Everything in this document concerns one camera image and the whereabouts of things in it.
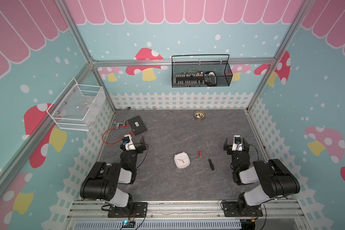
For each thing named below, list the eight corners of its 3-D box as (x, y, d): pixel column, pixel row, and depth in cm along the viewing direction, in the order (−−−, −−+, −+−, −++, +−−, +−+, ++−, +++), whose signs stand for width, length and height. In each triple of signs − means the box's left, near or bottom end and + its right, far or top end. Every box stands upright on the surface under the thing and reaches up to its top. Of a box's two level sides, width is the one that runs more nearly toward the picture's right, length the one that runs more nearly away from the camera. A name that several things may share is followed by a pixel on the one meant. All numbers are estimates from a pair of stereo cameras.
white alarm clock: (174, 169, 90) (174, 166, 87) (174, 154, 97) (174, 152, 93) (189, 169, 90) (190, 166, 87) (189, 154, 97) (189, 152, 93)
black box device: (135, 136, 106) (134, 134, 104) (128, 122, 115) (127, 120, 113) (147, 130, 110) (146, 128, 108) (139, 117, 118) (139, 115, 116)
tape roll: (194, 120, 117) (195, 118, 115) (194, 113, 122) (194, 110, 120) (204, 120, 117) (205, 118, 115) (203, 113, 122) (204, 110, 120)
